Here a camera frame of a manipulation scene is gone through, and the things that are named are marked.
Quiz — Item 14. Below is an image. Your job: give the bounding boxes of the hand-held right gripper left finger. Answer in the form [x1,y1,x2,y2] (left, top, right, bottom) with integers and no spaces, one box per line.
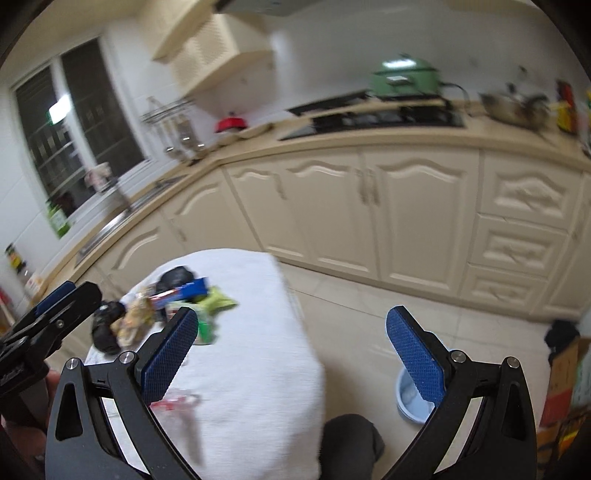
[45,306,200,480]

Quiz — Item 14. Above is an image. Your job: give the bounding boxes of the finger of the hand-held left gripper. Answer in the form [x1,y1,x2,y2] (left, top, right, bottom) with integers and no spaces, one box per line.
[14,280,75,330]
[23,282,102,365]

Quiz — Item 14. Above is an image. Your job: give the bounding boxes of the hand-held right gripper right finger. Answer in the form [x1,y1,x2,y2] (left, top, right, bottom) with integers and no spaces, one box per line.
[386,305,539,480]

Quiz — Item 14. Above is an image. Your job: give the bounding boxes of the light blue plastic bucket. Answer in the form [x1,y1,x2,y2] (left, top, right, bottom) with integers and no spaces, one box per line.
[396,367,437,424]

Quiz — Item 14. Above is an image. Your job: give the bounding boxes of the clear wrapper with red print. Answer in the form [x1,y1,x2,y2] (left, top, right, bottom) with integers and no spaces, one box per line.
[148,391,202,414]

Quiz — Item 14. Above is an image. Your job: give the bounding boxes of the dark green snack packet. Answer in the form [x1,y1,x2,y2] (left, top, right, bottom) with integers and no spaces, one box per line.
[196,311,219,346]

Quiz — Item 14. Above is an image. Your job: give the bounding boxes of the yellow snack wrapper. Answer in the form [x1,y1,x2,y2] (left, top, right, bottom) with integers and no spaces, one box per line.
[115,294,154,349]

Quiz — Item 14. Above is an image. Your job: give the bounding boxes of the blue and brown snack wrapper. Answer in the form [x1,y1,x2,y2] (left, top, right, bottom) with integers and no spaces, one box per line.
[154,278,209,309]

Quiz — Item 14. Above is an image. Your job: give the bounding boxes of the light green snack packet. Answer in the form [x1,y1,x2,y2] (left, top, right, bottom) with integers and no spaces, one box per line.
[191,286,240,317]

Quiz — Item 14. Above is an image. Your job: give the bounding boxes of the large clear jar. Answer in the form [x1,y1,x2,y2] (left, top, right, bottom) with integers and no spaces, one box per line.
[18,268,42,296]

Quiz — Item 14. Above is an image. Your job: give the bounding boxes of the small dark jar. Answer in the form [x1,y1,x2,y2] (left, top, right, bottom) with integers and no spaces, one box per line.
[4,244,26,273]

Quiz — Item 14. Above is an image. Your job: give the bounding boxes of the green detergent bottle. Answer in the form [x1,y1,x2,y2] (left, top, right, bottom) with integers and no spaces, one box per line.
[46,203,72,238]

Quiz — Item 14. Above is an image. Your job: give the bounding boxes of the white towel-covered table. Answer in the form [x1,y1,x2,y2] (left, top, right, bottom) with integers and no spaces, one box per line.
[85,248,326,480]

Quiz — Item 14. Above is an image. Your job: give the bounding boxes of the steel sink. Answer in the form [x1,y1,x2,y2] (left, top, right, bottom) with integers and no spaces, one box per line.
[76,178,185,259]

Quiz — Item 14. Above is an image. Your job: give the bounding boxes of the small cream drawer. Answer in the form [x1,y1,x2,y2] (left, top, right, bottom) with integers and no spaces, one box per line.
[462,263,550,315]

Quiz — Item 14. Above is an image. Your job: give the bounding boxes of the person's dark trouser leg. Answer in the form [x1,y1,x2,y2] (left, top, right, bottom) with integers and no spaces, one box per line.
[321,414,386,480]

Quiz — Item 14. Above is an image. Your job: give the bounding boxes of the steel faucet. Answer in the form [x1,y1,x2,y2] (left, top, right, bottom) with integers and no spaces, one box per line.
[108,175,134,213]

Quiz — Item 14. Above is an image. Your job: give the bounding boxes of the pink and white cloth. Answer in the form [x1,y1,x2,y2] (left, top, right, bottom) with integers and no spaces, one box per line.
[85,164,112,190]

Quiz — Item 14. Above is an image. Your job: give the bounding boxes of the black cloth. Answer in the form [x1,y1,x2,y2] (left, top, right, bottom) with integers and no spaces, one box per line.
[544,319,583,365]

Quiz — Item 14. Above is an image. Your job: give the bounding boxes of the medium cream drawer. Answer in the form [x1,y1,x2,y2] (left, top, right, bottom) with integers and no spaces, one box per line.
[468,215,571,278]

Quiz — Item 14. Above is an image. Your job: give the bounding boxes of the brown cardboard box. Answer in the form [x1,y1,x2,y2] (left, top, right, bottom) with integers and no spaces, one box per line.
[540,337,591,428]

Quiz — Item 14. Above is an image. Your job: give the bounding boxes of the cream base cabinet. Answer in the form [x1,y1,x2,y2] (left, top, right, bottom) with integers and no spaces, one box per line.
[74,134,591,324]

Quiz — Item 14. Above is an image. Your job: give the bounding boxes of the kitchen window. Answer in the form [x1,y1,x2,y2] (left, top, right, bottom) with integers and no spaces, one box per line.
[9,37,151,217]

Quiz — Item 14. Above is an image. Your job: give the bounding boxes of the large cream drawer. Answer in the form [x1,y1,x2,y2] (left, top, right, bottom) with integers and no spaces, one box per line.
[480,154,585,232]

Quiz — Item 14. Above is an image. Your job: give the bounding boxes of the hanging utensil rack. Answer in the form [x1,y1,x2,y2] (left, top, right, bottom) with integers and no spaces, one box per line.
[141,97,208,162]

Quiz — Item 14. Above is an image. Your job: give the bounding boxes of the black gas stove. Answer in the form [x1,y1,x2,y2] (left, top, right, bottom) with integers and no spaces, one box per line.
[279,95,465,141]

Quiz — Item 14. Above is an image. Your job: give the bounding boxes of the red pot lid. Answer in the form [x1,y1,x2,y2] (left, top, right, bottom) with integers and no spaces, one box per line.
[216,112,250,134]

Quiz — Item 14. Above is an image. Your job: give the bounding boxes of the cream plates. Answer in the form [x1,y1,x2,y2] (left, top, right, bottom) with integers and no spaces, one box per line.
[235,124,278,139]

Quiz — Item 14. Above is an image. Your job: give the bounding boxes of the steel wok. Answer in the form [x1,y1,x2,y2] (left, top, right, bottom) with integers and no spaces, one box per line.
[480,80,552,130]

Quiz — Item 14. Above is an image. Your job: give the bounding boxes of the green cooking pot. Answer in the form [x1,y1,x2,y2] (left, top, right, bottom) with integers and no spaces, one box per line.
[369,55,441,100]

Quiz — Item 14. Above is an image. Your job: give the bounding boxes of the red sauce bottle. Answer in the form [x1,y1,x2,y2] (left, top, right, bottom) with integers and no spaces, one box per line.
[556,80,578,134]

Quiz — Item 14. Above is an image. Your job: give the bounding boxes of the range hood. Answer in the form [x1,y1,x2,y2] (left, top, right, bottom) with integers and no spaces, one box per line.
[215,0,301,17]

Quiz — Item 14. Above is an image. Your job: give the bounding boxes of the cream wall cabinet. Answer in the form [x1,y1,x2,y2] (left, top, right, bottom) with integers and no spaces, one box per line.
[152,0,278,95]

